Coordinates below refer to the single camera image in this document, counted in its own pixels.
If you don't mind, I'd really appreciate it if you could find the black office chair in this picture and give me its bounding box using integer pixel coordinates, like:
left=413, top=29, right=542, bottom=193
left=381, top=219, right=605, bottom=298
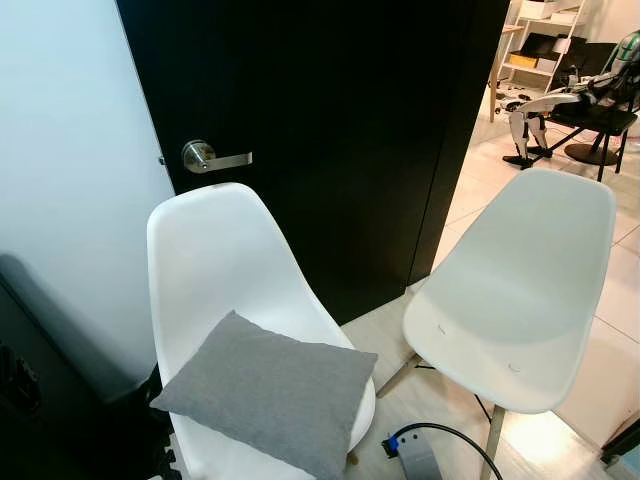
left=545, top=95, right=640, bottom=183

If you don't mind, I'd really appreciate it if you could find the white plastic shell chair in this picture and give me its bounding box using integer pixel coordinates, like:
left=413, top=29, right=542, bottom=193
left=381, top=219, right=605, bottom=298
left=377, top=167, right=619, bottom=480
left=146, top=182, right=378, bottom=480

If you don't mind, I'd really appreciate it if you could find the grey fabric pillow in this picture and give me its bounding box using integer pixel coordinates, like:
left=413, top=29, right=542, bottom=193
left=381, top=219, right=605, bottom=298
left=149, top=309, right=380, bottom=480

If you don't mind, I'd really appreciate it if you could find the seated white humanoid robot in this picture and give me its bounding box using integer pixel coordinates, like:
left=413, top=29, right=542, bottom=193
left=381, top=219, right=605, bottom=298
left=502, top=30, right=640, bottom=167

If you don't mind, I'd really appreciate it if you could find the white shelf rack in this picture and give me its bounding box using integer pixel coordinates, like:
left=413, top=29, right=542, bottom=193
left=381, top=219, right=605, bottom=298
left=497, top=0, right=593, bottom=97

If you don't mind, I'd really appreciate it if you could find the black door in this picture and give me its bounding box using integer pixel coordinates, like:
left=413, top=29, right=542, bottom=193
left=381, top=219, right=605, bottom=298
left=115, top=0, right=512, bottom=326

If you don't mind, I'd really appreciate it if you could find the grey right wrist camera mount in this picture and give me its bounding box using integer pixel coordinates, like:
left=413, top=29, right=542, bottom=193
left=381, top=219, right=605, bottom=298
left=384, top=431, right=443, bottom=480

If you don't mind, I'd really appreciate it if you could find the silver lever door handle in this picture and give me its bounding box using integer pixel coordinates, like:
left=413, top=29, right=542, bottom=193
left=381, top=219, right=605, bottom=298
left=181, top=139, right=254, bottom=175

